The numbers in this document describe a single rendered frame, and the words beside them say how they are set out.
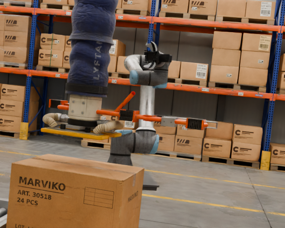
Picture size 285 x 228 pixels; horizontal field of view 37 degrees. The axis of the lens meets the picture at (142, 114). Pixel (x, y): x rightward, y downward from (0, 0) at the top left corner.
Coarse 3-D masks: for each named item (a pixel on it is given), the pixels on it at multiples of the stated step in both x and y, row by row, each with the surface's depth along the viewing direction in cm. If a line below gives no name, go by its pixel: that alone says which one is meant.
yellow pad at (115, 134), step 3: (75, 129) 234; (84, 129) 234; (90, 129) 233; (93, 129) 234; (93, 132) 231; (102, 132) 230; (105, 132) 231; (108, 132) 230; (111, 132) 230; (114, 132) 233; (111, 135) 228; (114, 135) 228; (117, 135) 230; (120, 135) 235
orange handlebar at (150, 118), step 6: (60, 108) 229; (66, 108) 227; (108, 114) 221; (114, 114) 219; (138, 114) 220; (144, 114) 216; (144, 120) 214; (150, 120) 214; (156, 120) 213; (180, 120) 209; (204, 126) 206
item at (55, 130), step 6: (60, 126) 220; (48, 132) 218; (54, 132) 217; (60, 132) 216; (66, 132) 215; (72, 132) 215; (78, 132) 215; (84, 132) 216; (90, 132) 219; (90, 138) 211; (96, 138) 210; (102, 138) 211; (108, 138) 218
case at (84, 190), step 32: (32, 160) 229; (64, 160) 239; (32, 192) 215; (64, 192) 210; (96, 192) 206; (128, 192) 213; (32, 224) 215; (64, 224) 211; (96, 224) 206; (128, 224) 220
